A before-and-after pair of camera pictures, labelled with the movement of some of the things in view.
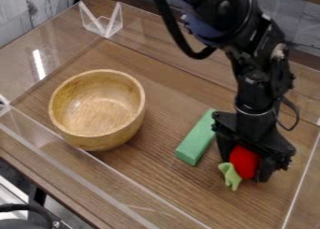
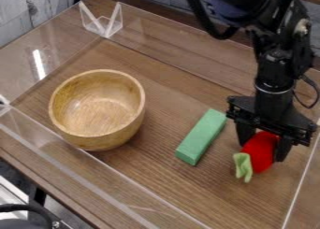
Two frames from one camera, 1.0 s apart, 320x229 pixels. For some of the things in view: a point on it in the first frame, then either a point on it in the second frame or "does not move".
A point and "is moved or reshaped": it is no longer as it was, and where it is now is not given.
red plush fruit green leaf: (242, 165) is moved or reshaped
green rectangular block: (198, 138) does not move
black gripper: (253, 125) -> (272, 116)
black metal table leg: (40, 195) does not move
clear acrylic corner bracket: (102, 24) does not move
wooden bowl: (96, 107) does not move
